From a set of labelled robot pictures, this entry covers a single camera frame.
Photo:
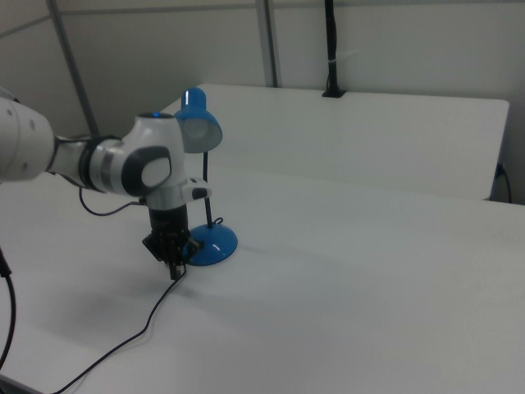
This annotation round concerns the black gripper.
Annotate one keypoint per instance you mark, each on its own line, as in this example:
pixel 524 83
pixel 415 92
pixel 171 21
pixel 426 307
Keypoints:
pixel 168 242

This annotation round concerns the blue desk lamp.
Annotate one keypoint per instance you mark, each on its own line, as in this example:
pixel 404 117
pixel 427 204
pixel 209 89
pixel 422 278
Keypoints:
pixel 215 244

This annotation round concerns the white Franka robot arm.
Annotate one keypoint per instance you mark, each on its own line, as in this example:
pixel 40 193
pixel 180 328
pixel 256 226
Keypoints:
pixel 152 172

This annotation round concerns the black camera pole with clamp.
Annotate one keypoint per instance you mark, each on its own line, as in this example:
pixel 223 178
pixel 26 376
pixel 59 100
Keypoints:
pixel 331 49

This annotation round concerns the slanted grey partition post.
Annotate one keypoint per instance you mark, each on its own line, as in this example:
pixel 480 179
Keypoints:
pixel 74 70

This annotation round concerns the grey metal partition post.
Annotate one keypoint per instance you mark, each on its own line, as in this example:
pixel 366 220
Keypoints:
pixel 270 45

